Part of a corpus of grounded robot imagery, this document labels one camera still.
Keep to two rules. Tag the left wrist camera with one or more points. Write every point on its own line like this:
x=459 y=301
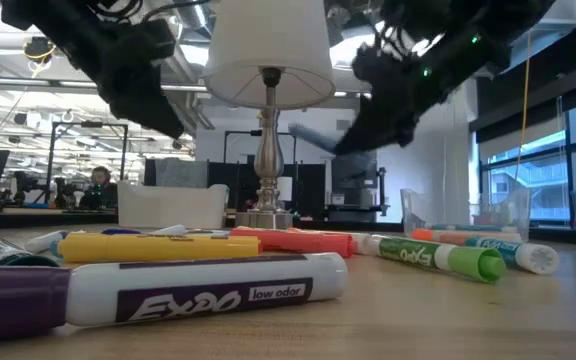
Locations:
x=155 y=40

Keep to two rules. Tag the white shade table lamp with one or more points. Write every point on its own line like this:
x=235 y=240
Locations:
x=268 y=50

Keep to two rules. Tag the dark background workbench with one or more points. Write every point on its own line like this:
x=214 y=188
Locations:
x=28 y=217

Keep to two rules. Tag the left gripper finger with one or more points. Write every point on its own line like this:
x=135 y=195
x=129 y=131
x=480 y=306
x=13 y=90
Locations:
x=160 y=117

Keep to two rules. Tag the person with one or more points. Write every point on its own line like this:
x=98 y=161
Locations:
x=99 y=180

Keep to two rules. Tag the orange cap Expo marker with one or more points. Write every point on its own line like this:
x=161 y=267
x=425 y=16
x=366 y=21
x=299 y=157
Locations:
x=448 y=236

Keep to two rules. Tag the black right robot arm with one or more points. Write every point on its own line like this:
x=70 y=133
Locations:
x=488 y=35

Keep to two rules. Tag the thin purple cap marker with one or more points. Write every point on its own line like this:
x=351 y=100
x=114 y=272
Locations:
x=168 y=230

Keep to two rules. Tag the red highlighter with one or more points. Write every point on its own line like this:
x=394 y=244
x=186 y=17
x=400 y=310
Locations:
x=303 y=242

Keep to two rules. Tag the black gantry frame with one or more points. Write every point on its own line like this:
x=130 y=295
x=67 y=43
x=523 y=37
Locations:
x=255 y=133

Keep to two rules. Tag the black ceiling device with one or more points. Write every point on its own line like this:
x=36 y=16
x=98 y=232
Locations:
x=39 y=49

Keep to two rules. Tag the yellow highlighter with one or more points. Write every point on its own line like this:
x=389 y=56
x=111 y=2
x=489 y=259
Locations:
x=158 y=247

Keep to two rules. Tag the purple cap Expo marker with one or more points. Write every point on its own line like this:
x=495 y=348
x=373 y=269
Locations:
x=193 y=285

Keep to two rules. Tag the small white cylinder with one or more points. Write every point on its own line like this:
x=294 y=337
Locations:
x=284 y=189

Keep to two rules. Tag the navy cap Expo marker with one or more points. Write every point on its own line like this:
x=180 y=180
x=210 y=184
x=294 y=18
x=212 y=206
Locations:
x=313 y=137

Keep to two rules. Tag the black rack frame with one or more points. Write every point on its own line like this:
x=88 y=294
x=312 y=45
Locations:
x=51 y=165

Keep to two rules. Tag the clear plastic bin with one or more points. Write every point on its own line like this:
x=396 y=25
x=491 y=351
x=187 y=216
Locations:
x=413 y=215

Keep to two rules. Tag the grey partition panel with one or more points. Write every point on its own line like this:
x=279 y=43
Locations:
x=178 y=172

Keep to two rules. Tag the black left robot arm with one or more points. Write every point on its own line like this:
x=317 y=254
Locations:
x=58 y=20

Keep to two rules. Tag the dark equipment rack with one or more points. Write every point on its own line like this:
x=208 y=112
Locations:
x=353 y=172

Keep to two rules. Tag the white plastic bin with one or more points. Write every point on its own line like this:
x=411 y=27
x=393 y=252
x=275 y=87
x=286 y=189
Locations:
x=173 y=207

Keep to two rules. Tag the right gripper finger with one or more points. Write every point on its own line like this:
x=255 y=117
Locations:
x=373 y=140

